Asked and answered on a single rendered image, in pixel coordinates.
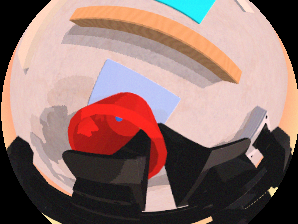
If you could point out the orange flat bar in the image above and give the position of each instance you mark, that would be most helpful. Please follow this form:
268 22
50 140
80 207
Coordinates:
164 30

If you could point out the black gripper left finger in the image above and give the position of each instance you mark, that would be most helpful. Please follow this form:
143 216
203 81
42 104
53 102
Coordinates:
128 166

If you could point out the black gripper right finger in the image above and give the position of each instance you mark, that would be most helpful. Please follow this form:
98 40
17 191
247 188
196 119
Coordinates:
187 162

